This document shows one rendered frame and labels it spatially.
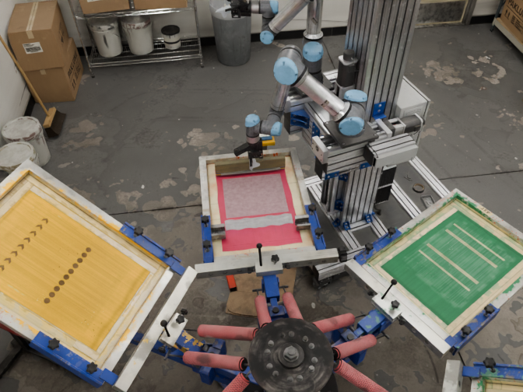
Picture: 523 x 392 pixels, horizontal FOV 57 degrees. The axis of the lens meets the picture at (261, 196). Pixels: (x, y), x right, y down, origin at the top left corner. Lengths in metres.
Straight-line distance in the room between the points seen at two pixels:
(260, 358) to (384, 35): 1.67
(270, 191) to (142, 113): 2.55
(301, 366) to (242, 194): 1.23
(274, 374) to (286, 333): 0.16
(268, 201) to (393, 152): 0.73
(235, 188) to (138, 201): 1.52
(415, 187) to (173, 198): 1.96
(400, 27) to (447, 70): 3.18
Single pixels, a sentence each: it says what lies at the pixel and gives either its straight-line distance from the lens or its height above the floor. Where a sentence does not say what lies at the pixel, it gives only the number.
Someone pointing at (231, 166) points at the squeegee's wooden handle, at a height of 1.04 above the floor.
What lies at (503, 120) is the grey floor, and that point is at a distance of 5.24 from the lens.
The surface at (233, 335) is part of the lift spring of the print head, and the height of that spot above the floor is 1.20.
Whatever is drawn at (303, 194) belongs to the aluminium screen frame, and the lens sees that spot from 2.66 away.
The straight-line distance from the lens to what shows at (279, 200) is 2.67.
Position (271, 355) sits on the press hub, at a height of 1.31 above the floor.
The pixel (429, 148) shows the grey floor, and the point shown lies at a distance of 4.65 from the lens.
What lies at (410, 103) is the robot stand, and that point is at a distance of 2.99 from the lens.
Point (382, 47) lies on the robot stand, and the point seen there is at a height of 1.64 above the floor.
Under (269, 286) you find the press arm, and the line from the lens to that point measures 2.22.
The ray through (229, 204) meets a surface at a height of 0.95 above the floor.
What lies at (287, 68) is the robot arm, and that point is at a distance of 2.27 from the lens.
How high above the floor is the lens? 2.91
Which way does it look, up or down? 47 degrees down
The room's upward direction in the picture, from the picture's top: 1 degrees counter-clockwise
